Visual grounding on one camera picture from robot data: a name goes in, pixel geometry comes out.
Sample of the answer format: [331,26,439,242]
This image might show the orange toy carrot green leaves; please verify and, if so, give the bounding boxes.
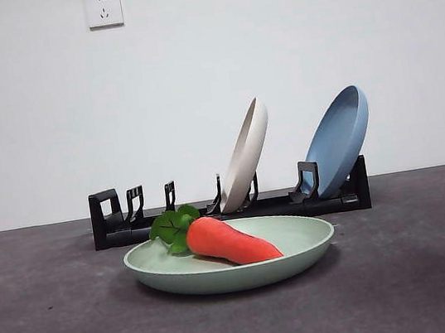
[145,191,286,278]

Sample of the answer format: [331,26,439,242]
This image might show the green plate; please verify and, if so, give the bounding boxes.
[119,204,343,307]

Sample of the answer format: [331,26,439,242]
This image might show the beige plate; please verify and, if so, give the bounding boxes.
[204,94,283,215]

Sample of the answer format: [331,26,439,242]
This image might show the blue plate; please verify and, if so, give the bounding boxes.
[295,82,382,201]

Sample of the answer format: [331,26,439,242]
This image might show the black plate rack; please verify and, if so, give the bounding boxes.
[86,150,374,252]

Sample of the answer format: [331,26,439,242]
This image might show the white wall socket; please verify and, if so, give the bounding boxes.
[85,0,126,31]

